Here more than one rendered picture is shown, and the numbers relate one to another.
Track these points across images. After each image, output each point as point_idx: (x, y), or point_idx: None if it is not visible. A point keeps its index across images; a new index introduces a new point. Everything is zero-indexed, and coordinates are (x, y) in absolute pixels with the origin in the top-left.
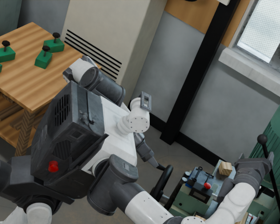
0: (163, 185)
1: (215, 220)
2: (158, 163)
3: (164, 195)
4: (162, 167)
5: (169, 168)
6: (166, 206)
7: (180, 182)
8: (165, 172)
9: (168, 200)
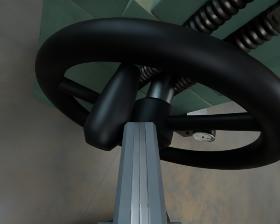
0: (79, 84)
1: None
2: (112, 114)
3: (165, 97)
4: (134, 95)
5: (251, 60)
6: (176, 94)
7: None
8: None
9: (185, 87)
